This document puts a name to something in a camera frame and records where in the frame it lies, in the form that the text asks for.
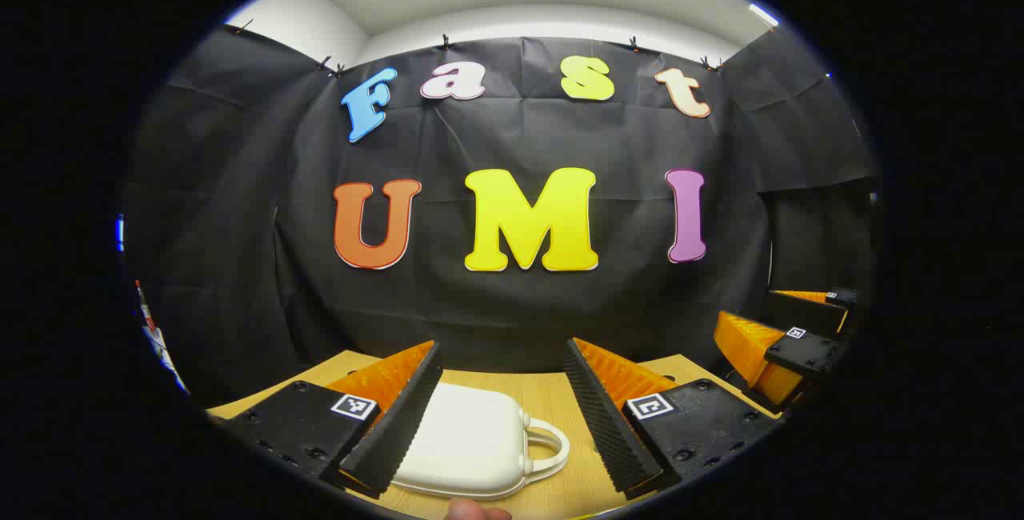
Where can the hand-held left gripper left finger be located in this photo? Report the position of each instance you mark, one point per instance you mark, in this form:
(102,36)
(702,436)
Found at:
(400,424)

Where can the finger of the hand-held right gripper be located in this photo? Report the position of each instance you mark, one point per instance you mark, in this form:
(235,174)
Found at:
(808,312)
(808,354)

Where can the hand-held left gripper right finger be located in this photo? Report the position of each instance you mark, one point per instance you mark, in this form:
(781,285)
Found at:
(604,424)

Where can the white suitcase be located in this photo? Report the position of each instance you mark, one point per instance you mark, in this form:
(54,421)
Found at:
(472,440)

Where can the ceiling light strip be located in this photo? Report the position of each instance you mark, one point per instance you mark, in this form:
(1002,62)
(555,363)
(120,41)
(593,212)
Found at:
(764,14)

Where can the bright blue screen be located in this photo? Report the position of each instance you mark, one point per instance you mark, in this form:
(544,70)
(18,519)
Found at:
(120,232)

